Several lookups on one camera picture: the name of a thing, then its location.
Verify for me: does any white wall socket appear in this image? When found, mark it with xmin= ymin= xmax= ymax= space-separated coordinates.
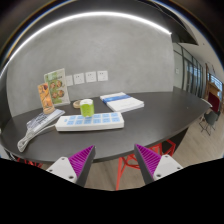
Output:
xmin=96 ymin=69 xmax=109 ymax=83
xmin=73 ymin=72 xmax=86 ymax=86
xmin=85 ymin=71 xmax=98 ymax=84
xmin=65 ymin=75 xmax=74 ymax=87

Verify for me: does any large green menu sign stand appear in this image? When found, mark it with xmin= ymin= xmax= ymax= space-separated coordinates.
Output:
xmin=43 ymin=68 xmax=71 ymax=107

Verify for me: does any red armchair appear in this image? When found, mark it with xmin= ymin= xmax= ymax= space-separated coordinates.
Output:
xmin=208 ymin=93 xmax=221 ymax=113

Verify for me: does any red metal stool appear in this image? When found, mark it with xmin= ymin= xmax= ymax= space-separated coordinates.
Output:
xmin=15 ymin=157 xmax=44 ymax=169
xmin=115 ymin=139 xmax=177 ymax=191

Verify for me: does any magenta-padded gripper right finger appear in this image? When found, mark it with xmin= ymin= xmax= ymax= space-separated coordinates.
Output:
xmin=133 ymin=143 xmax=184 ymax=185

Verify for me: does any small orange sign stand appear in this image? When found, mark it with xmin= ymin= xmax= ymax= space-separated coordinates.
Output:
xmin=37 ymin=82 xmax=56 ymax=115

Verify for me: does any white power strip cable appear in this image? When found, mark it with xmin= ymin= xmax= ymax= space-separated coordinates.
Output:
xmin=17 ymin=123 xmax=58 ymax=153

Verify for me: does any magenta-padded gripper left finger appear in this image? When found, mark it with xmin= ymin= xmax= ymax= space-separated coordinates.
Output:
xmin=45 ymin=144 xmax=97 ymax=188

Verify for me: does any white ceiling light strip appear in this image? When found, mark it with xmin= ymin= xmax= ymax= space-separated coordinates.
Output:
xmin=0 ymin=11 xmax=173 ymax=78

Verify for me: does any beige tape roll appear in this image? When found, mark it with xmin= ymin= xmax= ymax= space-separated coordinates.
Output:
xmin=72 ymin=99 xmax=84 ymax=109

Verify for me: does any green and white charger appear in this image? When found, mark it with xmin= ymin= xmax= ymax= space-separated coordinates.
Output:
xmin=79 ymin=98 xmax=95 ymax=118

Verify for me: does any white and blue booklet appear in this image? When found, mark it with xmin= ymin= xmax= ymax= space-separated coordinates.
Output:
xmin=99 ymin=91 xmax=145 ymax=113

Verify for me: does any glass partition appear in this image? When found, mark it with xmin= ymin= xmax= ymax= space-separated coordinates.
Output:
xmin=172 ymin=41 xmax=205 ymax=99

